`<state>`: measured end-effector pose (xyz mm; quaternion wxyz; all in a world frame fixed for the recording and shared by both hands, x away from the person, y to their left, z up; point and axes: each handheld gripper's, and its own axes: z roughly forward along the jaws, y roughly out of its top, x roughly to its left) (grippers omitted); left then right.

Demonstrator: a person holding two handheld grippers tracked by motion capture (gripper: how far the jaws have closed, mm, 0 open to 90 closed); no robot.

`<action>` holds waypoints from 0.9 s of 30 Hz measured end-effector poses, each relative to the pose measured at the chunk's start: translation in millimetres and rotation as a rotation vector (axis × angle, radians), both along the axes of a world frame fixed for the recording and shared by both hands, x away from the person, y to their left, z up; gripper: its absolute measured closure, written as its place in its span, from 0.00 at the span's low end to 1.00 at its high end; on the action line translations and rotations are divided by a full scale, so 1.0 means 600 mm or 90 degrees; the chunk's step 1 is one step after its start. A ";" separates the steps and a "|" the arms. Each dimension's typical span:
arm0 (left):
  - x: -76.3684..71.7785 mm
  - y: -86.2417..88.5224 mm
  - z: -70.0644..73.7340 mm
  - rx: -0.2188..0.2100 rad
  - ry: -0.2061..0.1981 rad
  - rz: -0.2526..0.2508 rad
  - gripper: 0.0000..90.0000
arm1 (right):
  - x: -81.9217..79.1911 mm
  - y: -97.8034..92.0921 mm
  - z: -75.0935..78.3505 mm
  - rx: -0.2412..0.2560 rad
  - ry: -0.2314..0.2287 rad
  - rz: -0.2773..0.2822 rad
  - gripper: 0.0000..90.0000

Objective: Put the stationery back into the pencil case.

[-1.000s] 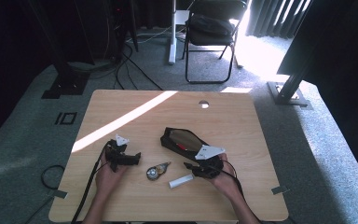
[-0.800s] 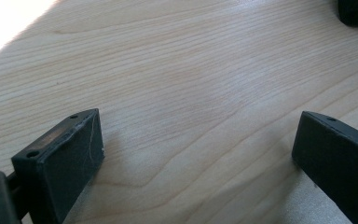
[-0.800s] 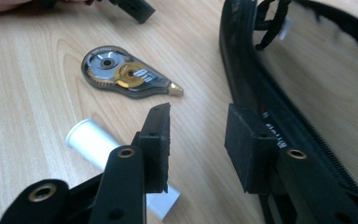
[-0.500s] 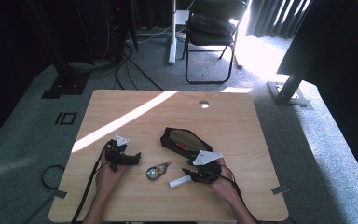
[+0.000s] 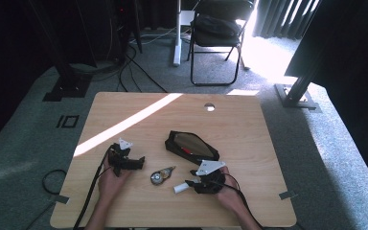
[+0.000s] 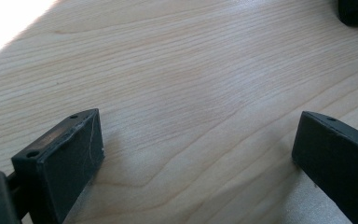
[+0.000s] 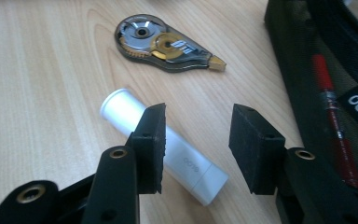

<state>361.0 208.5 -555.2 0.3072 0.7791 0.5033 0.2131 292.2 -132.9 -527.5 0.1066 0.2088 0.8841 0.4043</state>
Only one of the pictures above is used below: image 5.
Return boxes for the correction tape dispenser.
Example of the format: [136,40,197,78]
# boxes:
[149,165,176,187]

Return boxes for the black metal stand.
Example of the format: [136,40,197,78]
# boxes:
[28,0,94,103]
[274,54,324,114]

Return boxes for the grey coiled cable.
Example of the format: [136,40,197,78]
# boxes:
[69,59,123,78]

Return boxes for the white desk leg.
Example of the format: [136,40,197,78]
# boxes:
[172,0,184,68]

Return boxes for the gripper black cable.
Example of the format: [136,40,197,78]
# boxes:
[210,172,265,230]
[72,144,113,230]

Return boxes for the person's right hand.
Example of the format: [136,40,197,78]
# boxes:
[215,165,243,213]

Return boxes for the black computer tower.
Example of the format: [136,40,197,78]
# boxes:
[106,0,144,65]

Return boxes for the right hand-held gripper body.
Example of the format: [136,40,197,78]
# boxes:
[193,159,227,196]

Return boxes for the person's left hand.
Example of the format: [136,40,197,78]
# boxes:
[97,156,132,201]

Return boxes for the black bag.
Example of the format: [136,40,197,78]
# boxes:
[191,13,242,40]

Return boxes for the grey tape piece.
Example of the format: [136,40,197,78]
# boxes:
[278,190,299,201]
[55,194,71,205]

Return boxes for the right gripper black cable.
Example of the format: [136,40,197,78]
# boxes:
[210,172,265,230]

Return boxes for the white eraser stick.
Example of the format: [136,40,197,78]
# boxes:
[172,182,190,195]

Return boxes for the black looped floor cable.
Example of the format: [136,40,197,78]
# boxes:
[24,169,68,230]

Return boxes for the white floor cable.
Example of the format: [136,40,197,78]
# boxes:
[129,24,194,46]

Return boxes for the black floor cables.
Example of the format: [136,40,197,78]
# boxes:
[117,43,169,94]

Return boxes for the black folding chair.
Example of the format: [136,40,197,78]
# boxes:
[186,0,257,87]

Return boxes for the grey pleated curtain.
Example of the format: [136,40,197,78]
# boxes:
[252,0,321,41]

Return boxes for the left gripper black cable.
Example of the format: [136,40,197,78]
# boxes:
[72,144,113,230]

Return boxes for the black curtain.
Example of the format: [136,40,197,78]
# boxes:
[284,0,368,199]
[0,0,57,156]

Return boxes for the black pencil case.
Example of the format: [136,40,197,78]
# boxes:
[164,129,220,167]

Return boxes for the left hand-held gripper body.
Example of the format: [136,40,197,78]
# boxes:
[106,137,134,177]

